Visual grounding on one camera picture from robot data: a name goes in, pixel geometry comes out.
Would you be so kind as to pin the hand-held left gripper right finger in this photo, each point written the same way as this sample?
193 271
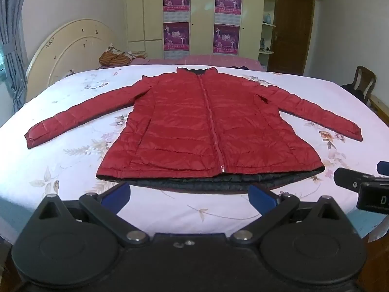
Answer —
262 197

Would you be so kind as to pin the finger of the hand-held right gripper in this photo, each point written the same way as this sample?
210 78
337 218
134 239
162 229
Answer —
383 166
352 180

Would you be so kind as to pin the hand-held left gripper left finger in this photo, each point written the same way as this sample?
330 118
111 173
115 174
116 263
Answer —
117 194

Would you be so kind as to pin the red puffer jacket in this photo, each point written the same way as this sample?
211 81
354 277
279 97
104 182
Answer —
182 121

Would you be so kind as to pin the brown wooden chair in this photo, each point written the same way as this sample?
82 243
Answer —
363 77

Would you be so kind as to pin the floral white bed sheet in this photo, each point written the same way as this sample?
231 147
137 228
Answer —
76 97

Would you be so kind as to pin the dark cloth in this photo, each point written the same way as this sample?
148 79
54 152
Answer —
239 67

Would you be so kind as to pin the orange patterned pillow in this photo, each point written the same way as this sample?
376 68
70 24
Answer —
114 57

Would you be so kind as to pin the pink bed cover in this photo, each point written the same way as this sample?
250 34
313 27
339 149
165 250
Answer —
212 59

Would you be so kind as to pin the cream curved headboard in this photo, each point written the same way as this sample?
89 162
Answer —
70 45

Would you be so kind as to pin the brown wooden door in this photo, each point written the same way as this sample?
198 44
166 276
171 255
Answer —
291 30

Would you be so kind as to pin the cream wardrobe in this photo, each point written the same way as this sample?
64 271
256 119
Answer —
146 12

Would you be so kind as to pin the cream corner shelf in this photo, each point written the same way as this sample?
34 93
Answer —
269 6

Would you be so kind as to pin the grey blue curtain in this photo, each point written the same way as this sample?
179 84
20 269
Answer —
12 21

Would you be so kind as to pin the wooden bed frame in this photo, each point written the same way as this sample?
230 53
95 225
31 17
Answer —
380 105

